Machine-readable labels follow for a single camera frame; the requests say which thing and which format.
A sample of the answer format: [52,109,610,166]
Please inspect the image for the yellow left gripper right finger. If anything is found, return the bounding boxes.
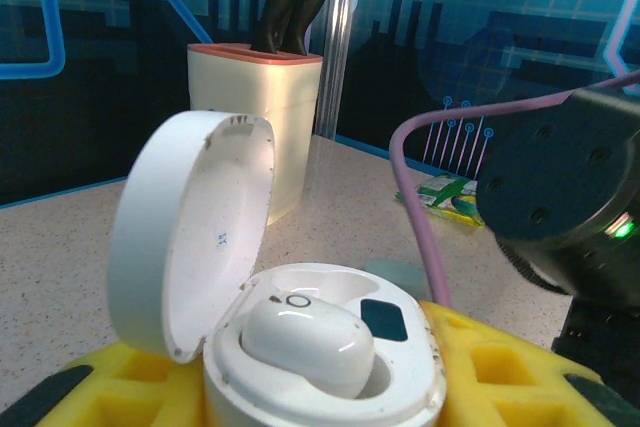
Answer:
[418,299,640,427]

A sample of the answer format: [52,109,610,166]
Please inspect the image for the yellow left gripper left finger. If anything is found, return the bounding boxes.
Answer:
[0,336,207,427]

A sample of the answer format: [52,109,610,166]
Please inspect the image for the large oval earbud charging case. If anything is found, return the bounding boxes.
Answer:
[106,109,448,427]

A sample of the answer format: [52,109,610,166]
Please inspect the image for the white wireless earbud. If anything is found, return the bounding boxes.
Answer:
[240,291,376,401]

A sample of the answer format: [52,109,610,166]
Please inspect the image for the green snack bag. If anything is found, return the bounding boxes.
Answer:
[397,172,485,228]

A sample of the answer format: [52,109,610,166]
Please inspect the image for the cream knife block orange rim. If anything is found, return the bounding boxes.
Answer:
[187,41,324,227]

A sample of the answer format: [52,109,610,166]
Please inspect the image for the aluminium frame post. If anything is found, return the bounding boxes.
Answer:
[317,0,362,141]

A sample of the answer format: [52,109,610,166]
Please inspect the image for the black knife handle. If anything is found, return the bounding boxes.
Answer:
[282,0,342,57]
[248,0,314,54]

